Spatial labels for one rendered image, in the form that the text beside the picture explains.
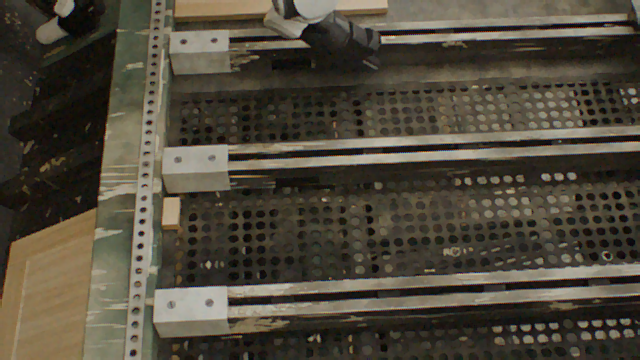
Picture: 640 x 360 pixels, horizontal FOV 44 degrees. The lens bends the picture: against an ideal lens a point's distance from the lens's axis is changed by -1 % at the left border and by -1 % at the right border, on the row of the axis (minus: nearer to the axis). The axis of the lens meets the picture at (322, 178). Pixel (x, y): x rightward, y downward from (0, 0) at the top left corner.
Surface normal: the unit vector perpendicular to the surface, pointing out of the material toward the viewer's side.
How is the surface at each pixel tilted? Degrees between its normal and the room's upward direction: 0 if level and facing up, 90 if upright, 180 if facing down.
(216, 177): 90
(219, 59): 90
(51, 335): 90
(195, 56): 90
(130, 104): 59
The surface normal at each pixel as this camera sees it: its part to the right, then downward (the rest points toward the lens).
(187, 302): 0.00, -0.54
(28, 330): -0.51, -0.44
